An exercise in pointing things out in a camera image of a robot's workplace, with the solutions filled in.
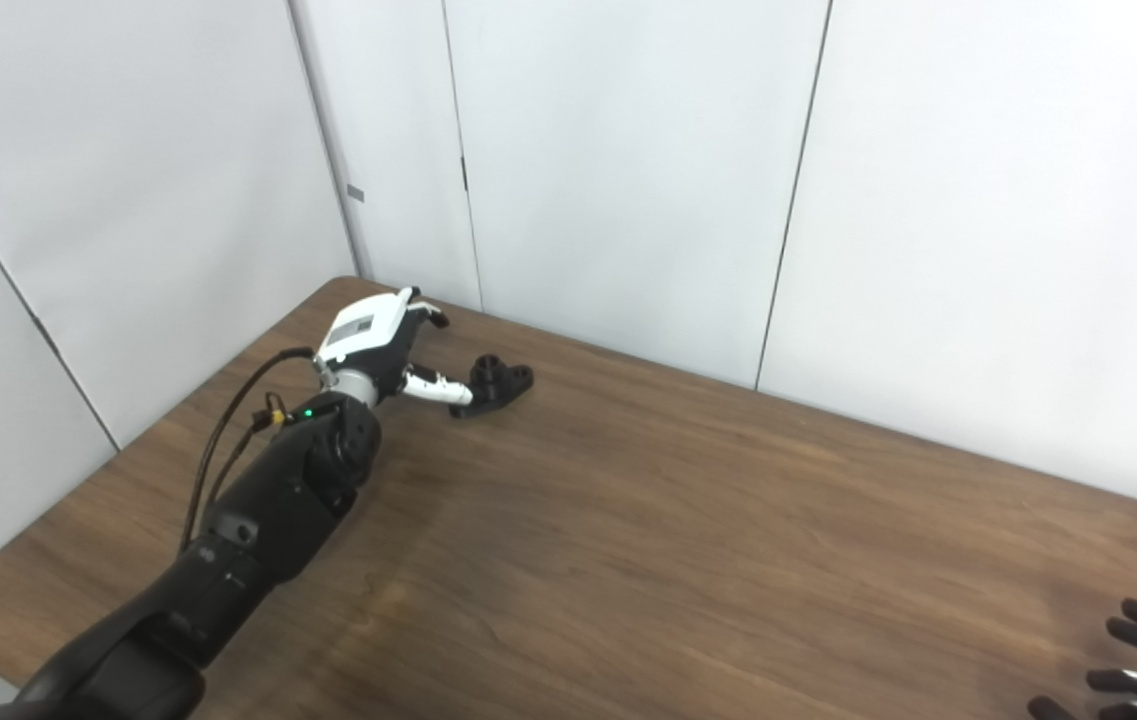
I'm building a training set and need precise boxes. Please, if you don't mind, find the black flanged holder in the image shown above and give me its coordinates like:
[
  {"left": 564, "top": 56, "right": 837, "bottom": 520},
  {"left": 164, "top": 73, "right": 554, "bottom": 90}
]
[{"left": 449, "top": 354, "right": 535, "bottom": 420}]

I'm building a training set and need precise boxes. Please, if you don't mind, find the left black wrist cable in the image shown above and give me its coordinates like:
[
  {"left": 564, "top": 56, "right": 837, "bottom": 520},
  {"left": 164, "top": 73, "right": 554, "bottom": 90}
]
[{"left": 178, "top": 347, "right": 319, "bottom": 556}]

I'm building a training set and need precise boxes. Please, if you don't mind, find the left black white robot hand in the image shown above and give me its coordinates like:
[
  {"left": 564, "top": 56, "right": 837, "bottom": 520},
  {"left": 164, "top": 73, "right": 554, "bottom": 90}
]
[{"left": 313, "top": 286, "right": 477, "bottom": 408}]

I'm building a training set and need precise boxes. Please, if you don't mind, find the left thin yellow-tipped wire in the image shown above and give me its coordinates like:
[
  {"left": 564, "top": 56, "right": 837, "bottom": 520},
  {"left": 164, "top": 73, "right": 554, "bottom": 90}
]
[{"left": 203, "top": 392, "right": 289, "bottom": 511}]

